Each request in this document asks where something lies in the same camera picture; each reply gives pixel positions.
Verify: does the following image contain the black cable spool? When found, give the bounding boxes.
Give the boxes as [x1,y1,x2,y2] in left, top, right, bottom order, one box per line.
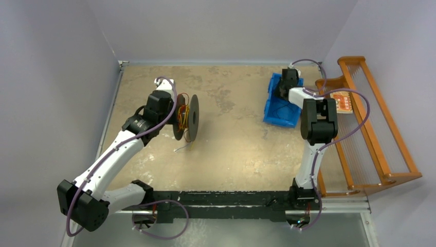
[172,93,199,142]

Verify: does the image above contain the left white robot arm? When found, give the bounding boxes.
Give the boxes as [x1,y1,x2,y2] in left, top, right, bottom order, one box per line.
[57,89,178,237]

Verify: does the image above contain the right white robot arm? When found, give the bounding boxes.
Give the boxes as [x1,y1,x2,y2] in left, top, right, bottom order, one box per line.
[274,68,338,209]

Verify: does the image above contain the blue plastic bin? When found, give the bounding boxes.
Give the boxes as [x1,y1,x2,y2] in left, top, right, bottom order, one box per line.
[263,73,301,128]

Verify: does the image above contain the orange patterned card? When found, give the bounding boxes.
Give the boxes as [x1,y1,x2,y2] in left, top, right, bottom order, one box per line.
[330,91,353,114]

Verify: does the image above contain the orange wooden rack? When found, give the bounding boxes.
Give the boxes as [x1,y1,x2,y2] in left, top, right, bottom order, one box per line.
[318,56,422,197]

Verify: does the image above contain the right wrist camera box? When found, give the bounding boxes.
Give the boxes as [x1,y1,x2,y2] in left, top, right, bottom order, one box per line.
[288,64,301,77]

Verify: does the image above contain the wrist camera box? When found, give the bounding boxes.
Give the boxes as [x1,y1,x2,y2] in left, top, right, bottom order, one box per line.
[288,64,301,77]
[154,78,174,92]

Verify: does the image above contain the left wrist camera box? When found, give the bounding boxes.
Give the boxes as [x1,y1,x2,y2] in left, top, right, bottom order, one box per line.
[154,78,174,92]

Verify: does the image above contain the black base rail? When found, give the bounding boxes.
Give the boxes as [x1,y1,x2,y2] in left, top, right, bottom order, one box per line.
[128,188,322,223]

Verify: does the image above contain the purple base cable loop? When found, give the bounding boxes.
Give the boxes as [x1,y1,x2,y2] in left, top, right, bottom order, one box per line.
[131,200,190,241]

